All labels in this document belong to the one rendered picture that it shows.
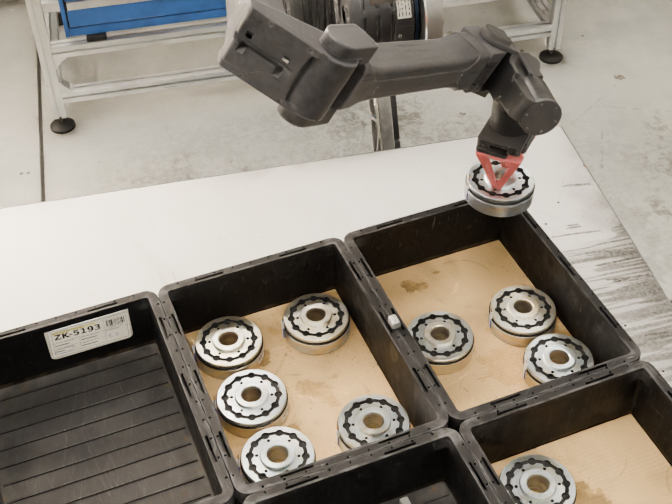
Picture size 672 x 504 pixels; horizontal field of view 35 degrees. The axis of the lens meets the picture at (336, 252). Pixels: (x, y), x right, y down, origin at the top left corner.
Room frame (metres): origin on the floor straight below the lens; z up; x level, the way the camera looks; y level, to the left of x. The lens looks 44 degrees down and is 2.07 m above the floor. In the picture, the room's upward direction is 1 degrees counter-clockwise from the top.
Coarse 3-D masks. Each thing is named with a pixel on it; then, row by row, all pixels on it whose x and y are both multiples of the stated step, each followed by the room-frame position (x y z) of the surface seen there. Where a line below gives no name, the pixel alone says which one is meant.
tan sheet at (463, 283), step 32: (448, 256) 1.29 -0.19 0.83; (480, 256) 1.28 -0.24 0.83; (384, 288) 1.21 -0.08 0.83; (416, 288) 1.21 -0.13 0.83; (448, 288) 1.21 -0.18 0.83; (480, 288) 1.21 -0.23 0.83; (480, 320) 1.14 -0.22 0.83; (480, 352) 1.07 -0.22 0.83; (512, 352) 1.07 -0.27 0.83; (448, 384) 1.01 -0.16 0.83; (480, 384) 1.01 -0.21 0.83; (512, 384) 1.01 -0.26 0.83
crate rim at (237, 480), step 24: (336, 240) 1.22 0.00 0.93; (240, 264) 1.17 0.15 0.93; (264, 264) 1.18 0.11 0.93; (168, 288) 1.13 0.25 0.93; (360, 288) 1.12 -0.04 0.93; (168, 312) 1.08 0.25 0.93; (384, 312) 1.07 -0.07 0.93; (192, 360) 0.98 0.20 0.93; (408, 360) 0.97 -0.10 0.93; (432, 408) 0.89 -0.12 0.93; (216, 432) 0.86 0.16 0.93; (408, 432) 0.85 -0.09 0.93; (336, 456) 0.82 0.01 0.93; (240, 480) 0.78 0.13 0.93; (264, 480) 0.78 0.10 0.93; (288, 480) 0.78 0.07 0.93
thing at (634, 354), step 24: (408, 216) 1.28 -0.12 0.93; (432, 216) 1.28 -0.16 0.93; (528, 216) 1.27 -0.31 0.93; (360, 264) 1.17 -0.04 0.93; (600, 312) 1.06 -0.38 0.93; (408, 336) 1.02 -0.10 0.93; (624, 336) 1.01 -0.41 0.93; (624, 360) 0.97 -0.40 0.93; (432, 384) 0.93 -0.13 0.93; (552, 384) 0.93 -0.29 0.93; (456, 408) 0.89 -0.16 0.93; (480, 408) 0.89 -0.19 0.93
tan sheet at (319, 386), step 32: (256, 320) 1.15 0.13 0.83; (352, 320) 1.14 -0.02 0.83; (192, 352) 1.09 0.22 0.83; (288, 352) 1.08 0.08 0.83; (352, 352) 1.08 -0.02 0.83; (288, 384) 1.02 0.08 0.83; (320, 384) 1.02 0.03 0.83; (352, 384) 1.02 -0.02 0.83; (384, 384) 1.01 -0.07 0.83; (288, 416) 0.96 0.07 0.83; (320, 416) 0.96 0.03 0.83; (320, 448) 0.90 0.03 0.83
